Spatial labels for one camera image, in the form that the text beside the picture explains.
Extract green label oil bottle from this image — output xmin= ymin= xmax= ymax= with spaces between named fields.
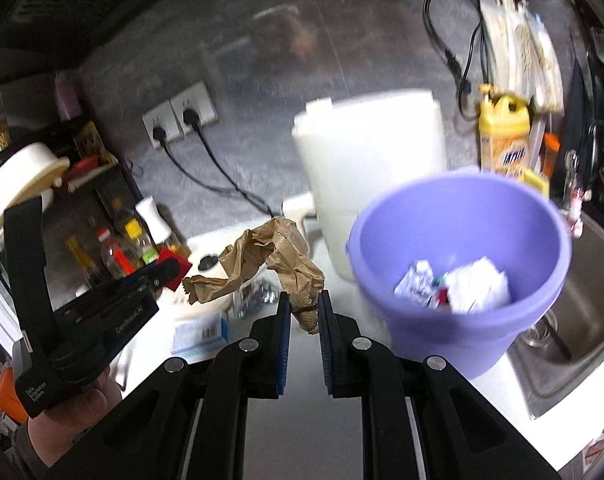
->
xmin=124 ymin=219 xmax=159 ymax=264

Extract orange cap bottle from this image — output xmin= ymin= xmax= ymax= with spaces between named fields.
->
xmin=542 ymin=132 xmax=560 ymax=180

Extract black power cable right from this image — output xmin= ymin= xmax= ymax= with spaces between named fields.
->
xmin=181 ymin=108 xmax=276 ymax=219

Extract oil sprayer white top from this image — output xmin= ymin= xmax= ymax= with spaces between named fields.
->
xmin=134 ymin=196 xmax=181 ymax=254

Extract wall socket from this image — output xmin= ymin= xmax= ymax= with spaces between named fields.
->
xmin=169 ymin=80 xmax=218 ymax=134
xmin=142 ymin=101 xmax=183 ymax=150

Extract black power cable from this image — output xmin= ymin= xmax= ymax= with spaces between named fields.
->
xmin=151 ymin=127 xmax=276 ymax=216
xmin=181 ymin=108 xmax=276 ymax=219

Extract white air fryer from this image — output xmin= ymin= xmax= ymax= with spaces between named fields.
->
xmin=282 ymin=89 xmax=447 ymax=282

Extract purple plastic bucket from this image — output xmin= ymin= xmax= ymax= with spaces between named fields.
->
xmin=346 ymin=172 xmax=572 ymax=379

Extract steel sink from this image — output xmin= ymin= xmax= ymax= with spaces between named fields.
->
xmin=508 ymin=216 xmax=604 ymax=418

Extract hanging plastic bag packs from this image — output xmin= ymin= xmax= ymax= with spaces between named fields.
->
xmin=479 ymin=0 xmax=564 ymax=113

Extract grey patterned wrapper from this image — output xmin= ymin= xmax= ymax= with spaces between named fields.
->
xmin=394 ymin=260 xmax=437 ymax=307

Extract cream bowl stack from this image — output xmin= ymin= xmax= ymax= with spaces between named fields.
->
xmin=0 ymin=142 xmax=70 ymax=229

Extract black kitchen rack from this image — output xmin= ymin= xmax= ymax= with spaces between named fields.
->
xmin=0 ymin=72 xmax=142 ymax=309

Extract hanging black cable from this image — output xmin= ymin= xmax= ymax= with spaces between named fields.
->
xmin=421 ymin=0 xmax=493 ymax=122

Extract dark soy sauce bottle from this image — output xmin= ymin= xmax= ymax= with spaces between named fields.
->
xmin=65 ymin=235 xmax=106 ymax=288

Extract silver foil snack wrapper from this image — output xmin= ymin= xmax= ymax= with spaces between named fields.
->
xmin=232 ymin=278 xmax=280 ymax=318

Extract yellow detergent bottle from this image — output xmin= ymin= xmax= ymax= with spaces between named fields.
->
xmin=478 ymin=84 xmax=530 ymax=180

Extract red cap oil bottle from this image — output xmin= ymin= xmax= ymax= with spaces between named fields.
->
xmin=96 ymin=226 xmax=137 ymax=280

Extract right wall socket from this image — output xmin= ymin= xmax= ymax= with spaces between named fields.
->
xmin=169 ymin=80 xmax=218 ymax=134

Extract red white wrapper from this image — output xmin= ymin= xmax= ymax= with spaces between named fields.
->
xmin=429 ymin=274 xmax=451 ymax=310

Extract white paper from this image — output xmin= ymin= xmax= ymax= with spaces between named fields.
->
xmin=442 ymin=257 xmax=511 ymax=314

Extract black power cable left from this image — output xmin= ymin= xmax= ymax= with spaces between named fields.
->
xmin=151 ymin=127 xmax=276 ymax=216

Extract person left hand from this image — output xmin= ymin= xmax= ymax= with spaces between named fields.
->
xmin=27 ymin=367 xmax=122 ymax=467

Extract left wall socket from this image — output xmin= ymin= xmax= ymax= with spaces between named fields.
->
xmin=142 ymin=101 xmax=183 ymax=150

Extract blue small carton box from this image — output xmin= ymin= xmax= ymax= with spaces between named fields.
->
xmin=172 ymin=311 xmax=228 ymax=356

